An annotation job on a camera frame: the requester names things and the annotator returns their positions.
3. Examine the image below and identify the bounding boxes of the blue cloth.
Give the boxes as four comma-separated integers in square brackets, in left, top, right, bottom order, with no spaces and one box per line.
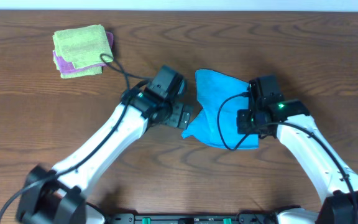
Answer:
[181,69,249,149]

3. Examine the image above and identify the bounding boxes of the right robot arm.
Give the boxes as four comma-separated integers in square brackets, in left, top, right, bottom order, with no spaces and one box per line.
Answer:
[237,75,358,223]

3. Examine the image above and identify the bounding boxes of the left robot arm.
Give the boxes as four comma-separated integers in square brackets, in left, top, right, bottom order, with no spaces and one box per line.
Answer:
[16,65,190,224]

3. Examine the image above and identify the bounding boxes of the bottom green folded towel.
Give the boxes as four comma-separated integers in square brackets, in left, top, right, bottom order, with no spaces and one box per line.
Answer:
[53,57,103,79]

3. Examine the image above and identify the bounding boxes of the green folded towel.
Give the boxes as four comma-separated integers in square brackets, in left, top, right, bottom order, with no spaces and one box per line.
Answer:
[53,24,112,69]
[53,57,103,79]

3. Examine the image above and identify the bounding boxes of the top green folded towel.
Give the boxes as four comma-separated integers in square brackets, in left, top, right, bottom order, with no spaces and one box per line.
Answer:
[53,24,112,69]

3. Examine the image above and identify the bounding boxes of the purple folded towel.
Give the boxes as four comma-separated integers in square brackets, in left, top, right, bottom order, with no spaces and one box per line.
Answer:
[53,25,114,78]

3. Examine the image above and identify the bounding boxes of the left black cable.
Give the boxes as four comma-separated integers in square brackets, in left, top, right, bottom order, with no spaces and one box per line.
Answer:
[0,53,155,224]

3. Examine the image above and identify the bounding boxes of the black cable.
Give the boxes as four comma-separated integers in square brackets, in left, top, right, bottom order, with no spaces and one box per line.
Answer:
[216,91,358,224]
[0,53,155,224]

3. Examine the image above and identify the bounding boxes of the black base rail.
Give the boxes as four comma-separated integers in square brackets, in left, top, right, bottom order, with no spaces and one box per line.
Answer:
[106,212,278,224]

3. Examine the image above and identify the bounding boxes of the right black cable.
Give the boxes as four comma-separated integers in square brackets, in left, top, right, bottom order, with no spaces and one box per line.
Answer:
[216,91,358,224]

